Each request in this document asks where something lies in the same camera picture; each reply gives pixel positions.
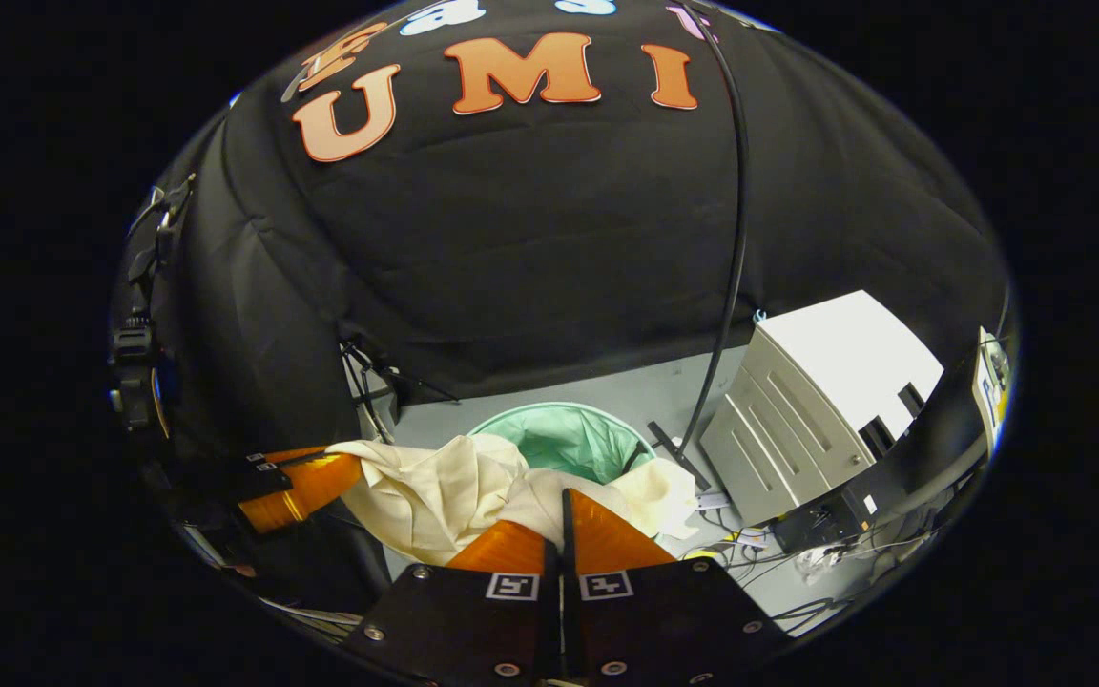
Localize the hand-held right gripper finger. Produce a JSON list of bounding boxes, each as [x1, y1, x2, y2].
[[562, 489, 791, 686], [340, 520, 565, 687]]

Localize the cream collared shirt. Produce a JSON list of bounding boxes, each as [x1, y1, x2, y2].
[[325, 434, 700, 566]]

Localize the green lined laundry hamper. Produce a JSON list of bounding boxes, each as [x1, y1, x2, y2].
[[467, 402, 657, 488]]

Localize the black clothes rack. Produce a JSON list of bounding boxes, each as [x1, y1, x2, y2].
[[647, 0, 751, 492]]

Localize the black tripod legs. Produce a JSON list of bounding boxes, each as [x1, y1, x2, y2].
[[340, 339, 460, 445]]

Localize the black stand clamp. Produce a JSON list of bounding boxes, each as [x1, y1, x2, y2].
[[109, 175, 196, 440]]

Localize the black equipment box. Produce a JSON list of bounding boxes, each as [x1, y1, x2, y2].
[[769, 482, 894, 556]]

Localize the white drawer cabinet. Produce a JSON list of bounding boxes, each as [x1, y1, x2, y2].
[[700, 290, 945, 528]]

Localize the black table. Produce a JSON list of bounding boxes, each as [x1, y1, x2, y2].
[[860, 353, 1004, 521]]

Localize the tangle of floor cables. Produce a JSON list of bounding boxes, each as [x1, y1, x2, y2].
[[693, 520, 942, 631]]

